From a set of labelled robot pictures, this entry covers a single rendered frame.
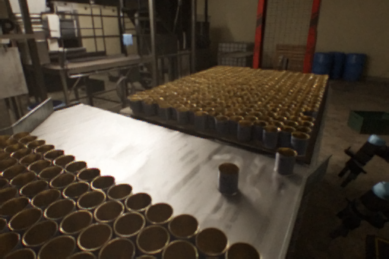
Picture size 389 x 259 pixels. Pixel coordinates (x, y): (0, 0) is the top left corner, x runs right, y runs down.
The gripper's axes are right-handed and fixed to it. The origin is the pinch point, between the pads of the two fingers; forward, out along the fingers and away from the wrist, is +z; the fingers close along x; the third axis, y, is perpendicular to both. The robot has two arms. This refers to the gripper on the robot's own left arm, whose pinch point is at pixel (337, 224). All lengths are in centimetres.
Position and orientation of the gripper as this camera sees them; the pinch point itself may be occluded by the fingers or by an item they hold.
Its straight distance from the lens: 129.4
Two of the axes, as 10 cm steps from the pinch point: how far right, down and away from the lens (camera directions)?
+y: -7.1, -5.7, 4.1
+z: -2.1, 7.3, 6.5
